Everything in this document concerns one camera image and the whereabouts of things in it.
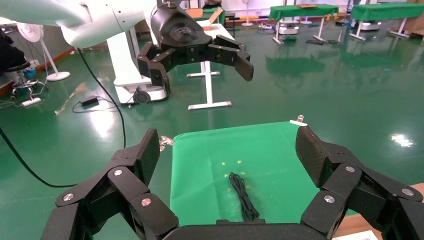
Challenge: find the open cardboard carton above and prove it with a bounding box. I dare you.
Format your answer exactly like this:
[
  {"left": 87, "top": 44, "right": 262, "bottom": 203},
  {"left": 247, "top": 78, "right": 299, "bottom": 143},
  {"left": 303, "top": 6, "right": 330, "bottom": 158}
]
[{"left": 184, "top": 7, "right": 224, "bottom": 31}]

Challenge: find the brown cardboard carton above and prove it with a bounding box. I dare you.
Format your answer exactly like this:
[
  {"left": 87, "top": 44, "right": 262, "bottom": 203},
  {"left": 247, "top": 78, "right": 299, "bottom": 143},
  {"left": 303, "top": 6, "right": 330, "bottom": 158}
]
[{"left": 404, "top": 14, "right": 424, "bottom": 37}]

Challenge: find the black swivel stool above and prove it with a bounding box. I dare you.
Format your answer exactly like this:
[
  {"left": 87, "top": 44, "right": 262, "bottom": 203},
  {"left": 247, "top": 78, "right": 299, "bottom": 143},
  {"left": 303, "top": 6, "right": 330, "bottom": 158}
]
[{"left": 3, "top": 61, "right": 49, "bottom": 100}]

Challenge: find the black data cable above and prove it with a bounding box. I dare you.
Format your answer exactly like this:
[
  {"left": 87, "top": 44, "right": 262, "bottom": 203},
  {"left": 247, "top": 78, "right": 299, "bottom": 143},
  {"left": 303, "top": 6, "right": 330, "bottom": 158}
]
[{"left": 228, "top": 172, "right": 261, "bottom": 223}]

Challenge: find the green table cloth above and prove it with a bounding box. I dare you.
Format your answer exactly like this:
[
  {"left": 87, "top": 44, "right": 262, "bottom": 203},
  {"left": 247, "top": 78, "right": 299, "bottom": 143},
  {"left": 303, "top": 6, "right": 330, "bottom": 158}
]
[{"left": 169, "top": 121, "right": 357, "bottom": 226}]

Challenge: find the white standing fan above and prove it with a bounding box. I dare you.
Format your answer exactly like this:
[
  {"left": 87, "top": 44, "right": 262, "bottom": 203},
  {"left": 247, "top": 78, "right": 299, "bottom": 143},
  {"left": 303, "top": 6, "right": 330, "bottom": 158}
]
[
  {"left": 240, "top": 0, "right": 254, "bottom": 27},
  {"left": 16, "top": 22, "right": 71, "bottom": 82}
]

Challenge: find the black power adapter with cord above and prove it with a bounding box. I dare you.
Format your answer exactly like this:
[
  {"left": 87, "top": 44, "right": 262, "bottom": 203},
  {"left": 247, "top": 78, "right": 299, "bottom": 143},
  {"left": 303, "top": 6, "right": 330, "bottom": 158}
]
[{"left": 71, "top": 95, "right": 120, "bottom": 114}]

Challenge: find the green covered table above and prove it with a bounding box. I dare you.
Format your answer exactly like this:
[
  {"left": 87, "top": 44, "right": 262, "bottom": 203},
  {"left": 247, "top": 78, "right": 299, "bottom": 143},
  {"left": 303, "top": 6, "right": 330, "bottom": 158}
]
[
  {"left": 350, "top": 2, "right": 424, "bottom": 41},
  {"left": 268, "top": 3, "right": 340, "bottom": 45}
]

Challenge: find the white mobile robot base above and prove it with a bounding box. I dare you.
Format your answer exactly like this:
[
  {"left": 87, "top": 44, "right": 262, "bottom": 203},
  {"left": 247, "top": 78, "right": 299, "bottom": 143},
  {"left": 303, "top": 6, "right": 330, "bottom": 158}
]
[
  {"left": 277, "top": 17, "right": 301, "bottom": 36},
  {"left": 359, "top": 19, "right": 381, "bottom": 32}
]

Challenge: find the metal cloth clip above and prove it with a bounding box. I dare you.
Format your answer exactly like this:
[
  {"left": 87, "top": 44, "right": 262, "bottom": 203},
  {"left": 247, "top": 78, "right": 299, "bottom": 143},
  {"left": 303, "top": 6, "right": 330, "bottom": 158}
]
[
  {"left": 159, "top": 135, "right": 175, "bottom": 153},
  {"left": 289, "top": 114, "right": 308, "bottom": 127}
]

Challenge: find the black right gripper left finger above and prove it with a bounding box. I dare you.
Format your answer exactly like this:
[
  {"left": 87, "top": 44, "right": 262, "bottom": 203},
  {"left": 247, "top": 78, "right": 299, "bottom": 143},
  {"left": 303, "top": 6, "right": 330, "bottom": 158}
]
[{"left": 40, "top": 128, "right": 180, "bottom": 240}]

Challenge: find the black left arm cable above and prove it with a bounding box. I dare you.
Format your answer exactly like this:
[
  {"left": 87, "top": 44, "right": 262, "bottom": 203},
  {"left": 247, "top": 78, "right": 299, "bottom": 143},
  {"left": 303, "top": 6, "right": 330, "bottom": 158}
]
[{"left": 0, "top": 47, "right": 127, "bottom": 189}]

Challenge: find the white power strip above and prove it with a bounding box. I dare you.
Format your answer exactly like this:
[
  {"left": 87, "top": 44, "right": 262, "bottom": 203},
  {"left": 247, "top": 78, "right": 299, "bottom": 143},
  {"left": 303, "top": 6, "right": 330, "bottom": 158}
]
[{"left": 21, "top": 96, "right": 42, "bottom": 108}]

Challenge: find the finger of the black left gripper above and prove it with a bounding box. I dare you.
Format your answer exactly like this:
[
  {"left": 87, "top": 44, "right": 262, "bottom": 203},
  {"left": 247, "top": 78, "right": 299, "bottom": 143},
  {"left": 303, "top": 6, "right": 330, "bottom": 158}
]
[
  {"left": 207, "top": 34, "right": 255, "bottom": 82},
  {"left": 136, "top": 41, "right": 178, "bottom": 98}
]

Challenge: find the white paper manual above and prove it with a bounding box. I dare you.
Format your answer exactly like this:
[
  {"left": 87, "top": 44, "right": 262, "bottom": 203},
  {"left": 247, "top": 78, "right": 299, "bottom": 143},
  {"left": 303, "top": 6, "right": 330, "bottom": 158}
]
[{"left": 332, "top": 230, "right": 380, "bottom": 240}]

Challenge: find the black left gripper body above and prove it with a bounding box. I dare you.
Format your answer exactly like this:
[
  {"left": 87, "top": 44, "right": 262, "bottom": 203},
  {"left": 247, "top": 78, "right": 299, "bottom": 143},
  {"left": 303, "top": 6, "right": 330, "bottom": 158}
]
[{"left": 149, "top": 4, "right": 214, "bottom": 67}]

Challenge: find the brown cardboard box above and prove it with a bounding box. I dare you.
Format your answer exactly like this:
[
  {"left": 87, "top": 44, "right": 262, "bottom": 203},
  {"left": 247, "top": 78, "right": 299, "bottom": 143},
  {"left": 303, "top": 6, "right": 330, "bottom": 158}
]
[{"left": 332, "top": 183, "right": 424, "bottom": 240}]

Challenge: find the white table with metal legs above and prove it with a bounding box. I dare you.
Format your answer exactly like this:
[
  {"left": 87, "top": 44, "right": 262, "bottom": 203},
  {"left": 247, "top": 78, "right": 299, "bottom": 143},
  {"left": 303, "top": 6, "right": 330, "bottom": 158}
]
[{"left": 187, "top": 22, "right": 237, "bottom": 111}]

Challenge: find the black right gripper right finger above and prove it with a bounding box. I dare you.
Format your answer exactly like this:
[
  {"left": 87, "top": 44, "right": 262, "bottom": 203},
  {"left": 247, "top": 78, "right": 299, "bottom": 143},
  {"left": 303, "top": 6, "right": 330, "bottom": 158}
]
[{"left": 294, "top": 125, "right": 424, "bottom": 240}]

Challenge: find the white robot pedestal with base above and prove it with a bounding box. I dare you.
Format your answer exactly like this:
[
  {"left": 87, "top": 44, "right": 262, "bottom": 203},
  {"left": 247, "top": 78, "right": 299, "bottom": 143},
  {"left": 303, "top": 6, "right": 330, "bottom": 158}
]
[{"left": 105, "top": 28, "right": 169, "bottom": 106}]

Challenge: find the black clothing pile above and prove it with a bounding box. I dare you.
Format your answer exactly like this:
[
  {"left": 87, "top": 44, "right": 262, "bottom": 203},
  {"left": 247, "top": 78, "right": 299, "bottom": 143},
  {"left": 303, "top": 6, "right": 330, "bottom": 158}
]
[{"left": 0, "top": 29, "right": 27, "bottom": 72}]

